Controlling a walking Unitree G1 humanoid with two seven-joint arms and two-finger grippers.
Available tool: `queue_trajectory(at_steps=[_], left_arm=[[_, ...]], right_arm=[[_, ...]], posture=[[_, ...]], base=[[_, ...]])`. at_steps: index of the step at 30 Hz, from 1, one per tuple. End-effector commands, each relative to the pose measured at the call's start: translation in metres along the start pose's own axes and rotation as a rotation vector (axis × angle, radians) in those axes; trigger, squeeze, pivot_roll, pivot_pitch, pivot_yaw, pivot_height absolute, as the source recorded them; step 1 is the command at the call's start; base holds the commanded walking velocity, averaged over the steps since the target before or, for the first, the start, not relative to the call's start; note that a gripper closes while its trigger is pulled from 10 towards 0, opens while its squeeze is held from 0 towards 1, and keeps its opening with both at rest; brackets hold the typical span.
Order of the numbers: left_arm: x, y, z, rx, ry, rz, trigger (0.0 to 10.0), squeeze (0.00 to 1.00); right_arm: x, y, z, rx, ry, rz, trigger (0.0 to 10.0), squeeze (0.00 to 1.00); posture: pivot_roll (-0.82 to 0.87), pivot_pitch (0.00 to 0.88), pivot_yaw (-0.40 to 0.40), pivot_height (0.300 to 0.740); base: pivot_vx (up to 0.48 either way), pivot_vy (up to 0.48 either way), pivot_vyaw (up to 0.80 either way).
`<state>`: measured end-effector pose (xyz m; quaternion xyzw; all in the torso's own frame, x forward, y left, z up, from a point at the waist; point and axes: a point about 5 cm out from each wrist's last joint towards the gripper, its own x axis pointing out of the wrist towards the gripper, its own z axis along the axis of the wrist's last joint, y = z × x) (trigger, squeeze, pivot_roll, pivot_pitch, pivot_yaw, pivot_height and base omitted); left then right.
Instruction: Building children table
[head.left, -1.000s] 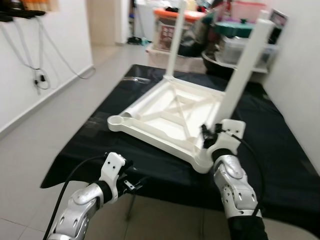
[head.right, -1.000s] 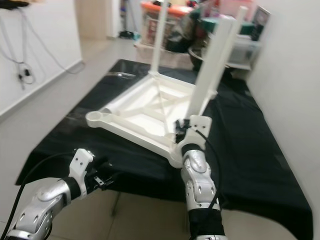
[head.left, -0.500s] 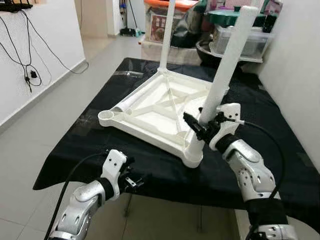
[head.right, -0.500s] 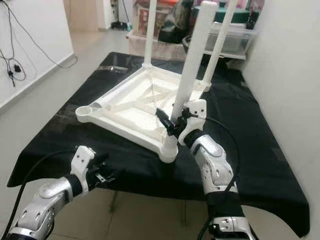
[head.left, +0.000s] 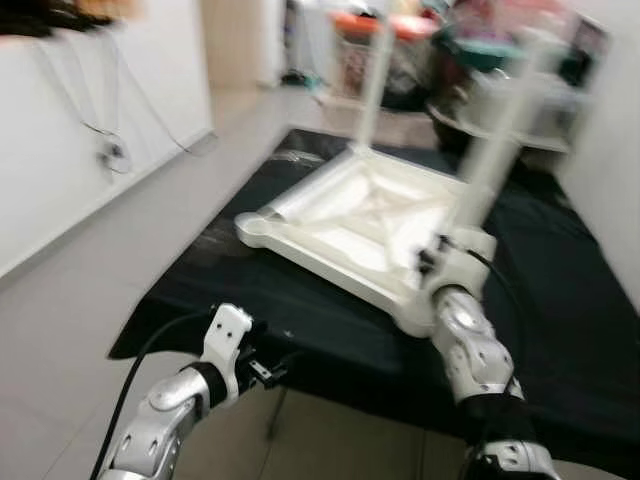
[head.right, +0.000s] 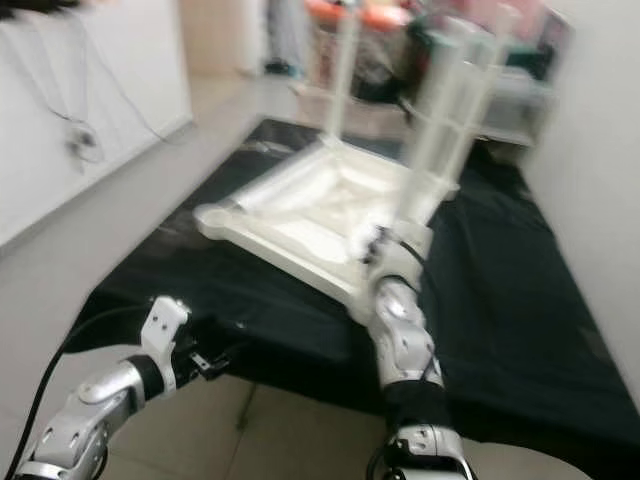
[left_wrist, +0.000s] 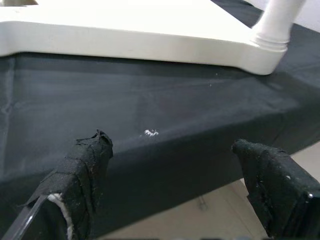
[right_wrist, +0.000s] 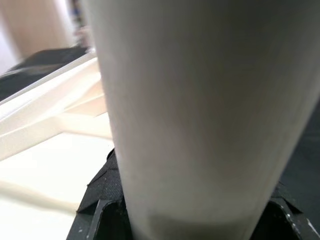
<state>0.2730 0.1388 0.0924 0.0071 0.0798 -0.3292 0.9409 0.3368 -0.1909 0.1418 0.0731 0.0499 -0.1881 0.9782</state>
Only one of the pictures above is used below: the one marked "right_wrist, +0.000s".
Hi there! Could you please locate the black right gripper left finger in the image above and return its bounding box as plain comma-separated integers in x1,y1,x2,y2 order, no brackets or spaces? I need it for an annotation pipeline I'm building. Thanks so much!
65,146,132,240

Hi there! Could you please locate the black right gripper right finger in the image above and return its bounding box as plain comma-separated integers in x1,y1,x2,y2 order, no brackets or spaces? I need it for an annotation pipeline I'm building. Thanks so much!
251,181,320,240

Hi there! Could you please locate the white plastic children table top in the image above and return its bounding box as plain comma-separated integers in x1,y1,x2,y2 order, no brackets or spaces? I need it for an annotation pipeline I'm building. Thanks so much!
0,50,119,240

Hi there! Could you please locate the white plastic table leg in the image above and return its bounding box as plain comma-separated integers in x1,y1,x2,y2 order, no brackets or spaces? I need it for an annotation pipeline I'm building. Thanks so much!
81,0,320,240

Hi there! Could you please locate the black tablecloth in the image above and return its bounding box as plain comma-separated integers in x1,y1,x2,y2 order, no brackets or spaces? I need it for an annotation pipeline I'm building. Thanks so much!
0,46,320,219

